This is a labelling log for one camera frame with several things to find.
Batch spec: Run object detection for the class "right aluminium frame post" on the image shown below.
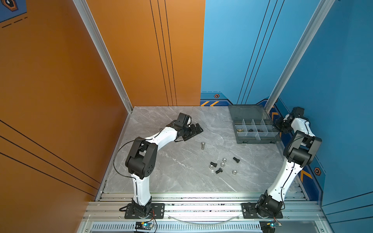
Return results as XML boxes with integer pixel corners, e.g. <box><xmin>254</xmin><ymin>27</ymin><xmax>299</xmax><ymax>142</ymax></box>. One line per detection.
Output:
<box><xmin>264</xmin><ymin>0</ymin><xmax>335</xmax><ymax>113</ymax></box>

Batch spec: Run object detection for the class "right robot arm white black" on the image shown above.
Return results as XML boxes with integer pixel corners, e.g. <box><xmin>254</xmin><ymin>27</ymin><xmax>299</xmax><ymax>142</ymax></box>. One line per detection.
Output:
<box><xmin>255</xmin><ymin>107</ymin><xmax>322</xmax><ymax>218</ymax></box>

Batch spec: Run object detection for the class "grey plastic organizer box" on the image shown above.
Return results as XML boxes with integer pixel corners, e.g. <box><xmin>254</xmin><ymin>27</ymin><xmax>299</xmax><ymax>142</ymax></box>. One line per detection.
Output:
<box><xmin>228</xmin><ymin>105</ymin><xmax>280</xmax><ymax>144</ymax></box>

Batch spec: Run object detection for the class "right circuit board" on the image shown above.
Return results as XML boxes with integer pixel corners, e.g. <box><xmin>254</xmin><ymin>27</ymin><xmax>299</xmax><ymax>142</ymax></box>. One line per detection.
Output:
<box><xmin>260</xmin><ymin>221</ymin><xmax>282</xmax><ymax>233</ymax></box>

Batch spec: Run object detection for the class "green circuit board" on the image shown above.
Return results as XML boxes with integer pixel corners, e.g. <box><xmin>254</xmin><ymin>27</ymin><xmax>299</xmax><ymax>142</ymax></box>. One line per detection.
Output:
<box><xmin>135</xmin><ymin>222</ymin><xmax>154</xmax><ymax>232</ymax></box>

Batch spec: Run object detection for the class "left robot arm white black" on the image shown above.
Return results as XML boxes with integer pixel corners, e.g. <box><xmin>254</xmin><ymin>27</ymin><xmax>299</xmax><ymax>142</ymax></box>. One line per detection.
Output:
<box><xmin>125</xmin><ymin>120</ymin><xmax>204</xmax><ymax>217</ymax></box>

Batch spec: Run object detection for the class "left aluminium frame post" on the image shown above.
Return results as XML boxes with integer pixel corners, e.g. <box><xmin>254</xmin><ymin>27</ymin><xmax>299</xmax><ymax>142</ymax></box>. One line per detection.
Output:
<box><xmin>73</xmin><ymin>0</ymin><xmax>133</xmax><ymax>114</ymax></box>

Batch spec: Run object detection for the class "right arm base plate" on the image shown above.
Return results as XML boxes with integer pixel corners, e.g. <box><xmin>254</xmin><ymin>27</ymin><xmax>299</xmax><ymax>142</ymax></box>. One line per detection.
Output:
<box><xmin>241</xmin><ymin>202</ymin><xmax>284</xmax><ymax>219</ymax></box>

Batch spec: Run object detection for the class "aluminium front rail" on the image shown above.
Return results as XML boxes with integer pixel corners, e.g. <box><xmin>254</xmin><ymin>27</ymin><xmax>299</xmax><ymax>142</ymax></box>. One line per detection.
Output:
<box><xmin>78</xmin><ymin>188</ymin><xmax>332</xmax><ymax>233</ymax></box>

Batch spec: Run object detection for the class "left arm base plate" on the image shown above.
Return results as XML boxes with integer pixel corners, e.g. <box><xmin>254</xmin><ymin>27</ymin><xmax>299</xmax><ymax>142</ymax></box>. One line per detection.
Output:
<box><xmin>124</xmin><ymin>203</ymin><xmax>165</xmax><ymax>219</ymax></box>

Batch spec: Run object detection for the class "aluminium frame post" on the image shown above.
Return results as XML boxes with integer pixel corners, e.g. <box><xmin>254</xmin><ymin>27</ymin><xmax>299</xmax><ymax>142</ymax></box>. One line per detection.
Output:
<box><xmin>73</xmin><ymin>0</ymin><xmax>133</xmax><ymax>114</ymax></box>
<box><xmin>264</xmin><ymin>0</ymin><xmax>335</xmax><ymax>113</ymax></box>

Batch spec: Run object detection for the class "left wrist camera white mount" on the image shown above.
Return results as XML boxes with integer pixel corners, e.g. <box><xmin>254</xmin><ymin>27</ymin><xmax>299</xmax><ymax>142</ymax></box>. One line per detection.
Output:
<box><xmin>177</xmin><ymin>113</ymin><xmax>191</xmax><ymax>127</ymax></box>

